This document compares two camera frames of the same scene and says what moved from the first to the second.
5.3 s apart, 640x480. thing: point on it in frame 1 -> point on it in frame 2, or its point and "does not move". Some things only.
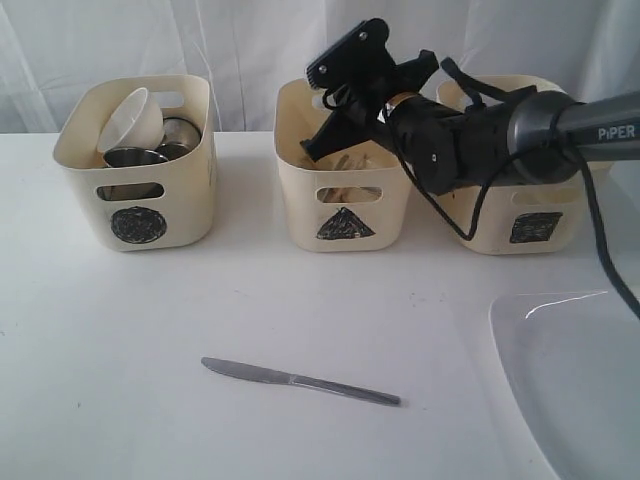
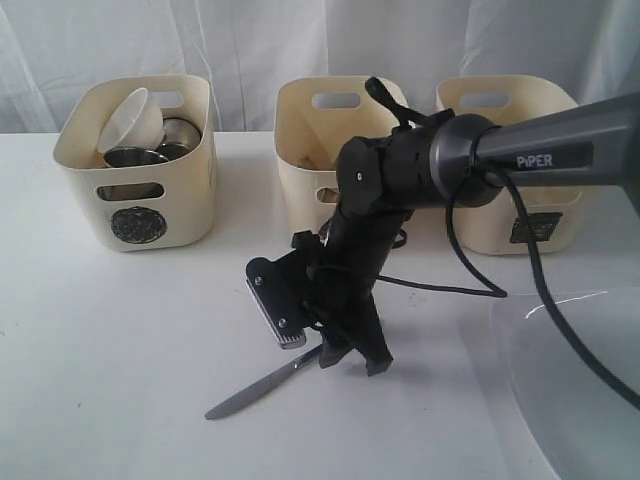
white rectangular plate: (572, 361) does not move
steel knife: (284, 377) -> (266, 382)
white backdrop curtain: (247, 48) does not move
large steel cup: (122, 157) does not move
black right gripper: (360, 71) -> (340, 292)
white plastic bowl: (135, 122) does not move
